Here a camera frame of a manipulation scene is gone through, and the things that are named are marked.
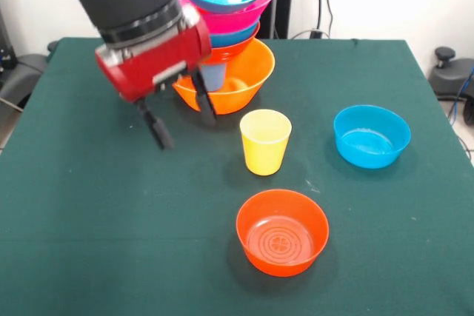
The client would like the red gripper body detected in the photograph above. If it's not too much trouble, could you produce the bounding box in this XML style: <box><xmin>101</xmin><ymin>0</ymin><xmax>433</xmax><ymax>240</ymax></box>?
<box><xmin>94</xmin><ymin>18</ymin><xmax>213</xmax><ymax>104</ymax></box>

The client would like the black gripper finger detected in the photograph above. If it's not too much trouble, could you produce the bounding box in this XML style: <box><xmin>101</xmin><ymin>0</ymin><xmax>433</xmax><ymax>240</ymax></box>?
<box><xmin>135</xmin><ymin>98</ymin><xmax>176</xmax><ymax>151</ymax></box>
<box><xmin>190</xmin><ymin>70</ymin><xmax>218</xmax><ymax>127</ymax></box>

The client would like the blue cup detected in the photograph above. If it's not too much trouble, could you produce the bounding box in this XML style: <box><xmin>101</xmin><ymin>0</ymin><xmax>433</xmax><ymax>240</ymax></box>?
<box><xmin>201</xmin><ymin>64</ymin><xmax>227</xmax><ymax>93</ymax></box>

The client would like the large orange bowl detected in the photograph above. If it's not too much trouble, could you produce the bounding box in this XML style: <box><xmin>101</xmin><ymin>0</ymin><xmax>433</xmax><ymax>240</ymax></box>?
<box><xmin>172</xmin><ymin>38</ymin><xmax>276</xmax><ymax>115</ymax></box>

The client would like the wide red bowl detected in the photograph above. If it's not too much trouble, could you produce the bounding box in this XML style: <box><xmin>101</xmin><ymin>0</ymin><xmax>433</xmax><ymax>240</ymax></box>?
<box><xmin>203</xmin><ymin>21</ymin><xmax>261</xmax><ymax>65</ymax></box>

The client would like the large pink bowl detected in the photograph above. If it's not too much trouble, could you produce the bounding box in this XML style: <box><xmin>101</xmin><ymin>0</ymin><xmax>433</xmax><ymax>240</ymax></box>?
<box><xmin>166</xmin><ymin>0</ymin><xmax>278</xmax><ymax>35</ymax></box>

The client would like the small red bowl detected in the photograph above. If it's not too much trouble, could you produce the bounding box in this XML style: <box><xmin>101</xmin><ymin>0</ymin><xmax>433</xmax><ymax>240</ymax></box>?
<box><xmin>236</xmin><ymin>189</ymin><xmax>330</xmax><ymax>278</ymax></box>

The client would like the yellow cup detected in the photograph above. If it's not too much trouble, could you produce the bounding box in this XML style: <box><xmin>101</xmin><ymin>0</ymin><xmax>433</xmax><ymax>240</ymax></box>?
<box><xmin>238</xmin><ymin>109</ymin><xmax>293</xmax><ymax>176</ymax></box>

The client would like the small teal blue bowl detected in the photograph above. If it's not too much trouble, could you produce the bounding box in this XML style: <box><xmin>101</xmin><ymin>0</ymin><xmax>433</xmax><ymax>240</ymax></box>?
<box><xmin>333</xmin><ymin>104</ymin><xmax>412</xmax><ymax>169</ymax></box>

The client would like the dark green table cloth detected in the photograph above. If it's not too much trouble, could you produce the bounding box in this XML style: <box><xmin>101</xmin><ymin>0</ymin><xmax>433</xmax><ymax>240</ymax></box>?
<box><xmin>0</xmin><ymin>37</ymin><xmax>474</xmax><ymax>316</ymax></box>

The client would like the black pedestal leg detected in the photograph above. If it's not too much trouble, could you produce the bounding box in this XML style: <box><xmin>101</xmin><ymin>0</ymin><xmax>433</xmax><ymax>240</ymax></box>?
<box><xmin>0</xmin><ymin>40</ymin><xmax>59</xmax><ymax>110</ymax></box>
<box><xmin>429</xmin><ymin>47</ymin><xmax>474</xmax><ymax>127</ymax></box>

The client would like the black wall cable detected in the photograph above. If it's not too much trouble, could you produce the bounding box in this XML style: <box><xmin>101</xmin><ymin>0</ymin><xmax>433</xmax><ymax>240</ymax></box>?
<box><xmin>292</xmin><ymin>0</ymin><xmax>334</xmax><ymax>39</ymax></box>

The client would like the blue cable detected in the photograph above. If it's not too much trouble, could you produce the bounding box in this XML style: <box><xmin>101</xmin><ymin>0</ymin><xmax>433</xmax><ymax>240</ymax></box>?
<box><xmin>447</xmin><ymin>67</ymin><xmax>474</xmax><ymax>124</ymax></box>

